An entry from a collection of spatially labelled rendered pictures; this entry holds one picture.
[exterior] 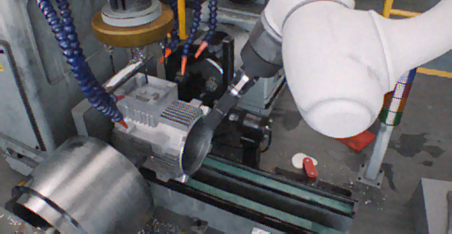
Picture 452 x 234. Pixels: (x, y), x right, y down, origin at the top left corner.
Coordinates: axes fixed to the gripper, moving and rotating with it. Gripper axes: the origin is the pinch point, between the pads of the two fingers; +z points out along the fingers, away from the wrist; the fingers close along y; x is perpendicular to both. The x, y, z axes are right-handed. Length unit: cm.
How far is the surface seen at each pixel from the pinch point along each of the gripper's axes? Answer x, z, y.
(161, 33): -19.4, -4.5, -3.9
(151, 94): -15.4, 14.6, -5.7
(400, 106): 36, -10, -34
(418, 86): 59, 10, -98
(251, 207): 20.4, 18.6, -1.0
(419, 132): 61, 9, -66
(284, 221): 27.7, 13.2, 0.4
